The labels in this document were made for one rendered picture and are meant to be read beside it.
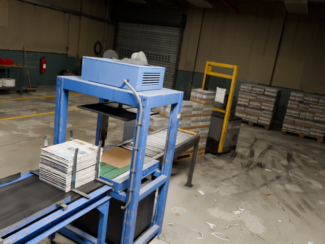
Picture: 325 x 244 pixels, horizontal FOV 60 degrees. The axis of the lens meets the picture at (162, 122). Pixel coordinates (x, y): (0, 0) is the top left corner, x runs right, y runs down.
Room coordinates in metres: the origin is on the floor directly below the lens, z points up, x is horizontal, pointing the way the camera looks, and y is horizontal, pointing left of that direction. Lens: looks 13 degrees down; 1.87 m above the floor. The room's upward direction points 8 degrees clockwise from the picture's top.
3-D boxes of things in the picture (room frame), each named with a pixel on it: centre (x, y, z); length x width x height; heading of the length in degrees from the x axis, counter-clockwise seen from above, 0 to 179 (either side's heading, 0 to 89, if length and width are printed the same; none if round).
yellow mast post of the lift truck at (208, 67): (6.02, -0.78, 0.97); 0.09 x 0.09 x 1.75; 44
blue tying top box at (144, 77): (2.59, 0.41, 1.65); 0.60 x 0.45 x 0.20; 64
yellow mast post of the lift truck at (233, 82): (5.55, -1.24, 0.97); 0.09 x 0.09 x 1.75; 44
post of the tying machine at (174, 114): (2.67, -0.11, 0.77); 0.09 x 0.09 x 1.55; 64
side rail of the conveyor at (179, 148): (3.40, -0.26, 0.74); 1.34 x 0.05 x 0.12; 154
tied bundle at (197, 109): (5.28, -0.49, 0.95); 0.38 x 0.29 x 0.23; 43
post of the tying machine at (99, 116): (3.05, 0.67, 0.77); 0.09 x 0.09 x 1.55; 64
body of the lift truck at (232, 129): (6.05, -1.28, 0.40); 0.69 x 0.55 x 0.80; 44
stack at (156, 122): (4.98, -0.18, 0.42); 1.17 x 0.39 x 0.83; 134
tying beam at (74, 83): (2.59, 0.41, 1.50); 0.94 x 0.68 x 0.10; 64
